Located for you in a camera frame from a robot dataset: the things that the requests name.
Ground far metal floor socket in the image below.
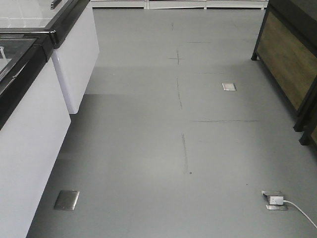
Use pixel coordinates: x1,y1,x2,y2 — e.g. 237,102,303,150
222,82,237,91

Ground far white chest freezer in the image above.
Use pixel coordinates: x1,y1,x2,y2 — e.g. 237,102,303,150
0,0,100,114

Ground white chest freezer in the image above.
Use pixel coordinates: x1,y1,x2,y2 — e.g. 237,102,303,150
0,0,100,114
0,34,71,238

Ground left metal floor socket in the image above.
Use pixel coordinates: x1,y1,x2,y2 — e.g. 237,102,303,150
54,190,80,211

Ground near white chest freezer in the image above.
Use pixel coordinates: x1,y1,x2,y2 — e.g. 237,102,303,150
0,34,71,238

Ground white power adapter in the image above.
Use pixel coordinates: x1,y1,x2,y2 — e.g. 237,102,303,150
268,195,284,206

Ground open metal floor socket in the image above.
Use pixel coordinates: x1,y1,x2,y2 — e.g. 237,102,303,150
262,190,288,211

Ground wood panel black cabinet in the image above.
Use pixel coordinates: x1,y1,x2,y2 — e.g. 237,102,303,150
251,0,317,145

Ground white power cable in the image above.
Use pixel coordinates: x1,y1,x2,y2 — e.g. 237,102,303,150
282,199,317,230

